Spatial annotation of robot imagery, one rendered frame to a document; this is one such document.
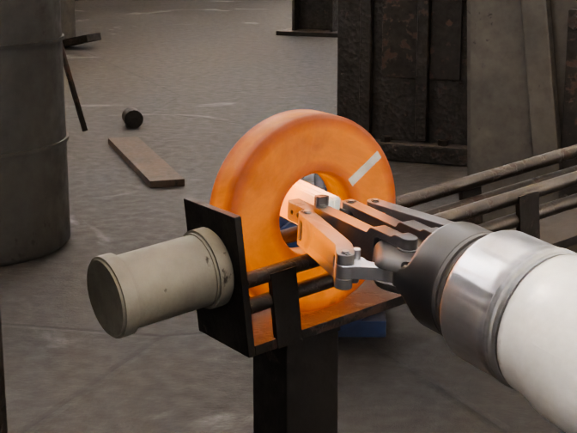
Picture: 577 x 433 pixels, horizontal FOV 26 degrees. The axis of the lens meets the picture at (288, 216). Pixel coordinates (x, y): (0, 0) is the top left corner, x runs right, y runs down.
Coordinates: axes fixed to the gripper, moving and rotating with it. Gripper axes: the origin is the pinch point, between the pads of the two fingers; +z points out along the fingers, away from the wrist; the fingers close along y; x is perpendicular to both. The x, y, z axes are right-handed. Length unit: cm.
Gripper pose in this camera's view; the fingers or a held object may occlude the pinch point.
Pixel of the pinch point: (305, 204)
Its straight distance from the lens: 95.7
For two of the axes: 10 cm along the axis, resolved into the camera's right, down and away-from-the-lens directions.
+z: -5.6, -2.8, 7.8
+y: 8.3, -1.3, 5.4
